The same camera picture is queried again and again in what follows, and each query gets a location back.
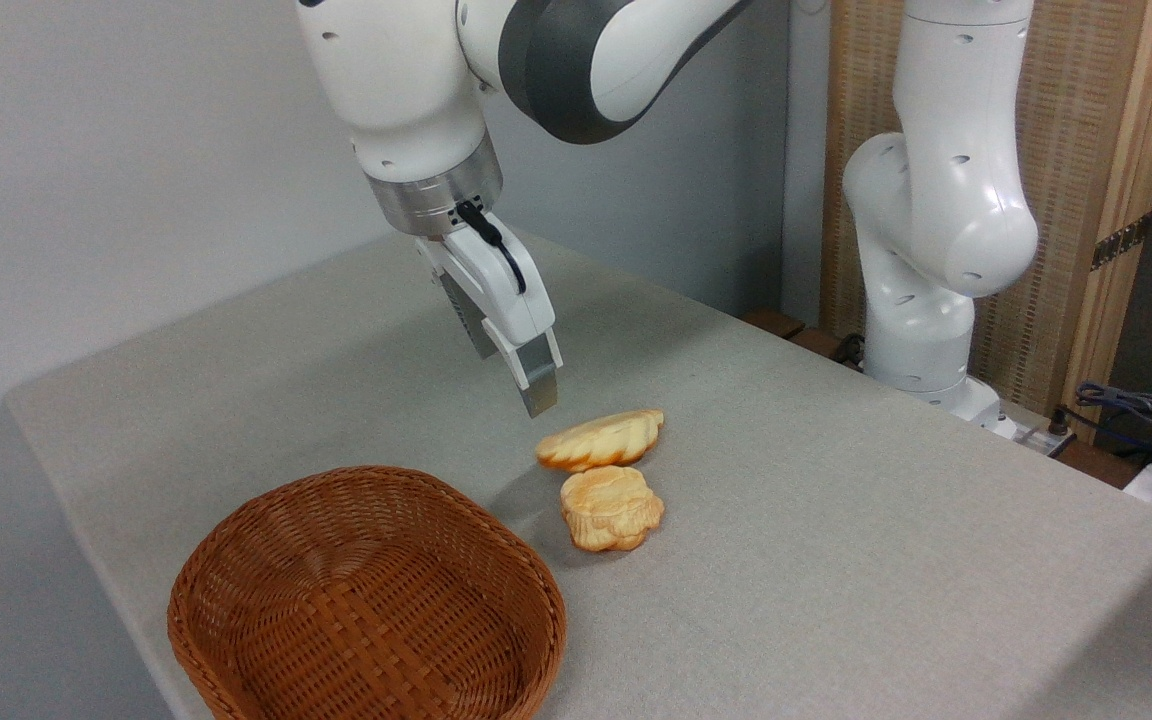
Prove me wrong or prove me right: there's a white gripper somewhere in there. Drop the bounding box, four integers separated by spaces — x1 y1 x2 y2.
414 212 565 420

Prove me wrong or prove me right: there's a long braided bread loaf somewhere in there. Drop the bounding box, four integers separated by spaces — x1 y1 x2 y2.
535 408 666 474

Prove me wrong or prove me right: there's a round flower-shaped bread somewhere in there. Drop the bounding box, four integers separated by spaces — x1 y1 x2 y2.
560 465 666 553

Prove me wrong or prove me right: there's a brown wooden base board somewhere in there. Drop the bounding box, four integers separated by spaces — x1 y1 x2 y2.
740 306 869 373

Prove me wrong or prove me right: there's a brown wicker basket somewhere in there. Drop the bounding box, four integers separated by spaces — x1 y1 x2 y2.
167 465 568 720

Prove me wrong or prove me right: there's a wooden woven screen panel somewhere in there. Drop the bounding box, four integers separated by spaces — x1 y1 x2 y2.
821 0 1152 441

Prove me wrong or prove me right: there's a black metal screen hinge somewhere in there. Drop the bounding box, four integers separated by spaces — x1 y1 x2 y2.
1090 211 1152 272

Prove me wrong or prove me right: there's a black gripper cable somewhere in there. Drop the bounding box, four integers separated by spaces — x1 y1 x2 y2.
453 199 528 297

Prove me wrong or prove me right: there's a bundle of dark cables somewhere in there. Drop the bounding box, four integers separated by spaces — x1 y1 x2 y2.
1074 381 1152 471

